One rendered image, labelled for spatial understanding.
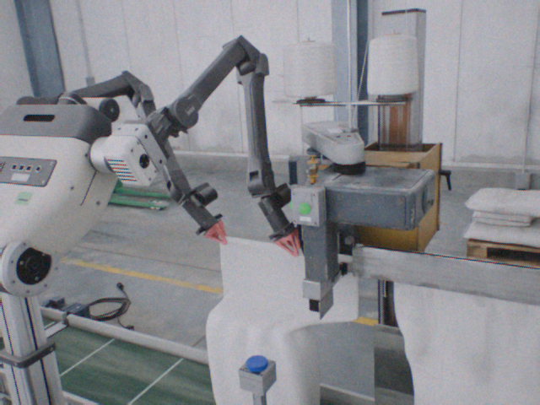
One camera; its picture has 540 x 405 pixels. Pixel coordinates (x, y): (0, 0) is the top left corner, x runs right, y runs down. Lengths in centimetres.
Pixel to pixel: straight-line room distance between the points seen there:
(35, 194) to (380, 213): 84
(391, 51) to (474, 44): 491
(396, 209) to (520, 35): 518
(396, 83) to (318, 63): 24
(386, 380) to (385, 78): 105
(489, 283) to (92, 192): 104
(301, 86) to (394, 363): 100
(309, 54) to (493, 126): 499
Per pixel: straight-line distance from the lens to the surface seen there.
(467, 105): 642
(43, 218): 133
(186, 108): 136
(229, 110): 764
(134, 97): 193
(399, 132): 172
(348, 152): 138
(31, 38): 1002
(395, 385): 195
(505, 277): 143
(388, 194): 124
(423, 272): 146
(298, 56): 156
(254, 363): 145
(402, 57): 149
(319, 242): 134
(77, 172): 132
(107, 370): 244
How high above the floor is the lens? 166
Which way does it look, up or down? 17 degrees down
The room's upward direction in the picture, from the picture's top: 4 degrees counter-clockwise
